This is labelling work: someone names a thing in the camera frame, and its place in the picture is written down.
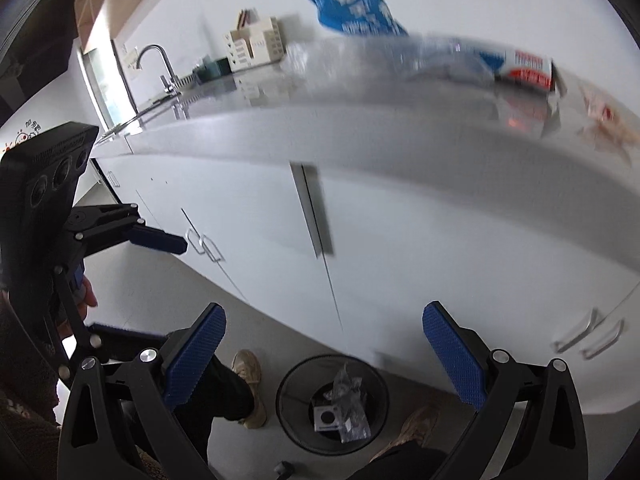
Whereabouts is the blue plastic wrapper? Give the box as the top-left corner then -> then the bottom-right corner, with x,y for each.
308,0 -> 408,37

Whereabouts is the clear plastic bag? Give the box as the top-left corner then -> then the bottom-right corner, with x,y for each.
280,36 -> 496,86

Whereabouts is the toothpaste box red white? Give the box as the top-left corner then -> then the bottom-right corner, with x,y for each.
495,49 -> 556,93

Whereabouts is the clear plastic bag strip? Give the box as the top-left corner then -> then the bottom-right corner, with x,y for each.
328,364 -> 371,444

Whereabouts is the chrome kitchen faucet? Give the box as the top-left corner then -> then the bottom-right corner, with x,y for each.
136,44 -> 180,94

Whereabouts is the black mesh trash bin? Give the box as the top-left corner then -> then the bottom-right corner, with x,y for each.
276,354 -> 390,457

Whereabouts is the person's left hand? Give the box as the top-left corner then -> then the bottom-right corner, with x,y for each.
58,276 -> 98,340

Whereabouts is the left beige shoe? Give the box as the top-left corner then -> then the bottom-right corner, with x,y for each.
231,349 -> 268,430

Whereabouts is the beige shoe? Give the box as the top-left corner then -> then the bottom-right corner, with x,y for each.
371,402 -> 440,462
231,349 -> 268,430

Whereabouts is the brown fleece left sleeve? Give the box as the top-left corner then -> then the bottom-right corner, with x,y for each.
1,294 -> 60,479

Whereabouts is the right beige shoe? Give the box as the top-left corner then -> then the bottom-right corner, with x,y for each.
371,402 -> 440,462

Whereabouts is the small white box in bin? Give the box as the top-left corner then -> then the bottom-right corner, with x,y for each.
314,405 -> 341,432

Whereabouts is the teal sponge box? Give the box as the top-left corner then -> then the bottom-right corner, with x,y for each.
192,58 -> 231,84

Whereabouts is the cream utensil holder rack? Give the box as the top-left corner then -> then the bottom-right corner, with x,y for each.
224,10 -> 285,73

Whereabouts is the crumpled beige paper wrapper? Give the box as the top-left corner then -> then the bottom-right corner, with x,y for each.
577,87 -> 639,167

